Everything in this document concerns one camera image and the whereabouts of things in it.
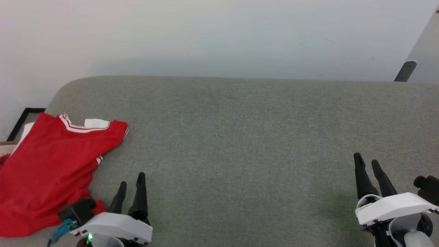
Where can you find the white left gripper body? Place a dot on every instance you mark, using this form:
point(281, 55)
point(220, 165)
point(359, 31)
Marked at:
point(116, 226)

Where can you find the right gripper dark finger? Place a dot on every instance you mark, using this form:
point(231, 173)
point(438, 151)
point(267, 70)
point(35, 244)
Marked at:
point(363, 178)
point(383, 181)

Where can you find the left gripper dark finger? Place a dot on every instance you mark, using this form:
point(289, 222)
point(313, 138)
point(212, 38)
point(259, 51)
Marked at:
point(140, 199)
point(118, 200)

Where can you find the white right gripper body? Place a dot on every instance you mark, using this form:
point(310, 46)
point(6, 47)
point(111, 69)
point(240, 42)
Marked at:
point(391, 207)

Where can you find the red shirt with white sleeves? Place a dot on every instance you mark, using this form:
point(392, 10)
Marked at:
point(48, 171)

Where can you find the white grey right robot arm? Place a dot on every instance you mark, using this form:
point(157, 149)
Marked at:
point(416, 240)

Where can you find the dark grey furniture leg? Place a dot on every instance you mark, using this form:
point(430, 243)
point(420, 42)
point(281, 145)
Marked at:
point(405, 71)

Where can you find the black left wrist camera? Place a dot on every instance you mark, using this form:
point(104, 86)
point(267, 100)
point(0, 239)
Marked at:
point(78, 211)

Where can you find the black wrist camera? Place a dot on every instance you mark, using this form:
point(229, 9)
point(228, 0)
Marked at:
point(428, 188)
point(78, 211)

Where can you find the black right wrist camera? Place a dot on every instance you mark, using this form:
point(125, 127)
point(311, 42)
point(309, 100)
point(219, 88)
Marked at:
point(428, 188)

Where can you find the black picture frame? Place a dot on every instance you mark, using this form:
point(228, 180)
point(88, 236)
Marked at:
point(20, 120)

